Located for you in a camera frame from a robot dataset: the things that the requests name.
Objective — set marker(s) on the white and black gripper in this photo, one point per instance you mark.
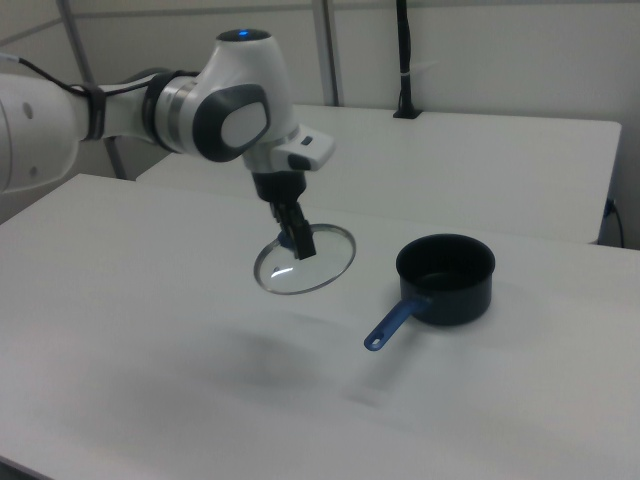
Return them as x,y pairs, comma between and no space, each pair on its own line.
305,147

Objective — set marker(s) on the round glass saucepan lid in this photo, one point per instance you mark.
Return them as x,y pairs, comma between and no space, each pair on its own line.
322,260

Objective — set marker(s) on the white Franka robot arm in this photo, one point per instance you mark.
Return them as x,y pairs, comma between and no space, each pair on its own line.
240,65

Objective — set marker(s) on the white side table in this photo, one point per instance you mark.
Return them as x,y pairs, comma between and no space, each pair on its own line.
450,160

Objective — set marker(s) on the black pole with table clamp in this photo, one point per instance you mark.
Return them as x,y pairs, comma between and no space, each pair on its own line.
405,50

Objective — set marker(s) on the upright grey metal frame post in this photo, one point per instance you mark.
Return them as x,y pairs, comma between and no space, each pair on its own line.
331,50

